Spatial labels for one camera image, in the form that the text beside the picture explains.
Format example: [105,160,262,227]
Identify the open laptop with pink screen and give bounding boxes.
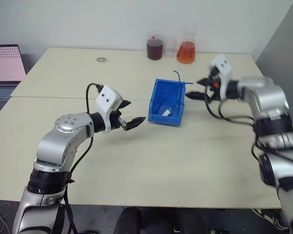
[0,44,28,122]

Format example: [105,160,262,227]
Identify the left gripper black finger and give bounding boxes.
[119,99,133,110]
[125,117,147,132]

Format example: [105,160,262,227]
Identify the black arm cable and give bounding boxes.
[203,68,257,125]
[62,83,104,234]

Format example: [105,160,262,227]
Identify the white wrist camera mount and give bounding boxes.
[95,85,124,134]
[209,53,234,100]

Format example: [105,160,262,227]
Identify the blue plastic storage bin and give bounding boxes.
[147,78,187,127]

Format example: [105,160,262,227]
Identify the white cords on floor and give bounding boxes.
[0,200,12,234]

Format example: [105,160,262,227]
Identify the empty clear glass beaker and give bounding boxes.
[164,36,178,59]

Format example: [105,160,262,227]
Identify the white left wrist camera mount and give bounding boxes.
[95,85,124,134]

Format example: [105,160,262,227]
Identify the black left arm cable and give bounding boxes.
[62,83,104,234]

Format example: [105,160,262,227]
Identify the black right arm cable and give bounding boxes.
[203,68,257,125]

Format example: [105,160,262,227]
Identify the grey black shoe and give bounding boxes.
[253,208,291,229]

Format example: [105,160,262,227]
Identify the flask with orange liquid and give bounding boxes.
[176,25,197,65]

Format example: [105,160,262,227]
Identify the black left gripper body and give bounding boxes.
[109,107,128,132]

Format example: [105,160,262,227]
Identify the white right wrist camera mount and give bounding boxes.
[209,53,234,100]

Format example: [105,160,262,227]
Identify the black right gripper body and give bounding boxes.
[205,70,223,101]

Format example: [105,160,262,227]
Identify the beaker with dark brown liquid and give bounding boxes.
[146,31,165,60]

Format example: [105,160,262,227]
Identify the thin blue cable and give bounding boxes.
[160,81,194,105]

